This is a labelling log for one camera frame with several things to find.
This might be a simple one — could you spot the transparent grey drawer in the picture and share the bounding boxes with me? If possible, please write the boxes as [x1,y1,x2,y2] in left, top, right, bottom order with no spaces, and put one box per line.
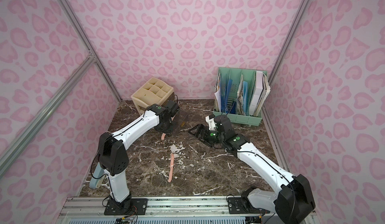
[172,109,188,135]

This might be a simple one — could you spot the beige desktop drawer organizer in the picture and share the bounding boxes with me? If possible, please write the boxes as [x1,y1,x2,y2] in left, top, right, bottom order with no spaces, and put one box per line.
[131,78,174,115]

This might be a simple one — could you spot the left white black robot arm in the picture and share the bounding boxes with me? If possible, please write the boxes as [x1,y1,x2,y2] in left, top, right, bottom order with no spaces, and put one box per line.
[92,100,179,210]

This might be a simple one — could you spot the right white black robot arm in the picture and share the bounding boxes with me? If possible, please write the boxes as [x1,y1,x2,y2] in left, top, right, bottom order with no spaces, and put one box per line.
[188,115,316,224]

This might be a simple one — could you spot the green file organizer rack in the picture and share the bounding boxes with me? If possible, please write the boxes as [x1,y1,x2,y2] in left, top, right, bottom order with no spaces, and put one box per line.
[213,67,271,126]

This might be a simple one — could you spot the blue folders in rack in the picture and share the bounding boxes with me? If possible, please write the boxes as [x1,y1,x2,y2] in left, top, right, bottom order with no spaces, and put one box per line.
[221,76,245,115]

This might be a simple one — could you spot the white book in rack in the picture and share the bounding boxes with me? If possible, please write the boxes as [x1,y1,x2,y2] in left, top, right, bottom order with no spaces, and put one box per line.
[249,71,271,116]

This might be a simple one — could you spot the blue white calculator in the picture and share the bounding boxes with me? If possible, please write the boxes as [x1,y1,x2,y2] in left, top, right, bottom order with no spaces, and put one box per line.
[89,163,105,189]

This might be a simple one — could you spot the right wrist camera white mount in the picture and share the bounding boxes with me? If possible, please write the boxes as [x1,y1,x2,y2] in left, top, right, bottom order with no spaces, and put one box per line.
[205,114,217,131]

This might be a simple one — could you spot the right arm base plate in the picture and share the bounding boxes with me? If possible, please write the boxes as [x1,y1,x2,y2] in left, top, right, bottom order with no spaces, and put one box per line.
[226,195,259,214]

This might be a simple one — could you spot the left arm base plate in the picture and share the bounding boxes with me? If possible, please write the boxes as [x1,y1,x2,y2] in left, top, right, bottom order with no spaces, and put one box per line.
[104,198,148,216]

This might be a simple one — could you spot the aluminium mounting rail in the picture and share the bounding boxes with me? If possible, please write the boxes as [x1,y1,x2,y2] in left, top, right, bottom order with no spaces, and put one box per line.
[56,196,282,224]

